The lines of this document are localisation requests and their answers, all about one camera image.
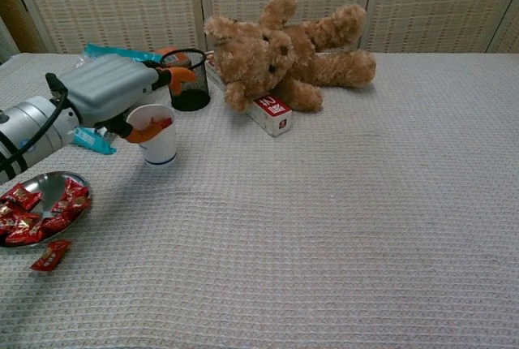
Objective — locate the left robot hand grey orange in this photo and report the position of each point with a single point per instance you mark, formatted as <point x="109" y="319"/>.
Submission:
<point x="109" y="85"/>

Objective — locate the red candy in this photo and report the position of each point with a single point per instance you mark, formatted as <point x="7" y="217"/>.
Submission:
<point x="162" y="121"/>
<point x="24" y="236"/>
<point x="75" y="190"/>
<point x="22" y="198"/>
<point x="6" y="210"/>
<point x="14" y="223"/>
<point x="50" y="255"/>
<point x="57" y="223"/>
<point x="69" y="204"/>

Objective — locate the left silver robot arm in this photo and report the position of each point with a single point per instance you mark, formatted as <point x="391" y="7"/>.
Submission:
<point x="24" y="117"/>

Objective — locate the white paper cup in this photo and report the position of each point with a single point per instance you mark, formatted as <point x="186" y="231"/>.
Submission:
<point x="160" y="150"/>

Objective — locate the teal silver snack bag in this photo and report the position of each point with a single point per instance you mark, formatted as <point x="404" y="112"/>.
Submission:
<point x="91" y="140"/>

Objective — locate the orange cardboard box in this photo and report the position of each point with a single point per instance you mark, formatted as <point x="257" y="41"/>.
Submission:
<point x="168" y="50"/>

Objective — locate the black mesh pen holder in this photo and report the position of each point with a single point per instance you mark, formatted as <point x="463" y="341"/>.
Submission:
<point x="194" y="95"/>

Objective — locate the brown backed screen panel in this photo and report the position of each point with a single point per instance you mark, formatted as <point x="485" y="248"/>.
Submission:
<point x="16" y="16"/>

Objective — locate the round steel plate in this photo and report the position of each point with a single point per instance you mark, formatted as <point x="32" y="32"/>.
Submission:
<point x="48" y="186"/>

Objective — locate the brown teddy bear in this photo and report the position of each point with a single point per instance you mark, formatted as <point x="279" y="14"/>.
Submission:
<point x="251" y="61"/>

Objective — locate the long red white box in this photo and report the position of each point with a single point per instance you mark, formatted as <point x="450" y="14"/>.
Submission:
<point x="275" y="115"/>

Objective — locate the beige waffle tablecloth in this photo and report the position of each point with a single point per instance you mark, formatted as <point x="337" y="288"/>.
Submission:
<point x="324" y="223"/>

